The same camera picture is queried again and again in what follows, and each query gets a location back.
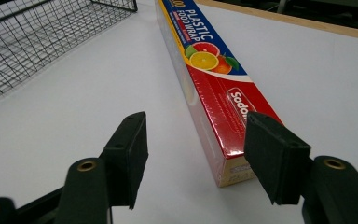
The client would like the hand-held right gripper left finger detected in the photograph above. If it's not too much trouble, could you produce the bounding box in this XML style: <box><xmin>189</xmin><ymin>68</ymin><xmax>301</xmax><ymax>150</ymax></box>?
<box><xmin>54</xmin><ymin>111</ymin><xmax>149</xmax><ymax>224</ymax></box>

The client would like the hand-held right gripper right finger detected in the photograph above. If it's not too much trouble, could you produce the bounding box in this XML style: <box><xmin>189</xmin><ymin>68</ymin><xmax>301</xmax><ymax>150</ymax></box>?
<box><xmin>243</xmin><ymin>111</ymin><xmax>358</xmax><ymax>224</ymax></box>

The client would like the long plastic wrap box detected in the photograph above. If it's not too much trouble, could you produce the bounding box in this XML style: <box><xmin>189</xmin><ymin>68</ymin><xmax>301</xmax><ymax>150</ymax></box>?
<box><xmin>155</xmin><ymin>0</ymin><xmax>283</xmax><ymax>189</ymax></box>

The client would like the black wire basket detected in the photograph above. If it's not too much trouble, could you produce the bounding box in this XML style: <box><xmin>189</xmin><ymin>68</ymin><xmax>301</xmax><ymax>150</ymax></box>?
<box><xmin>0</xmin><ymin>0</ymin><xmax>139</xmax><ymax>109</ymax></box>

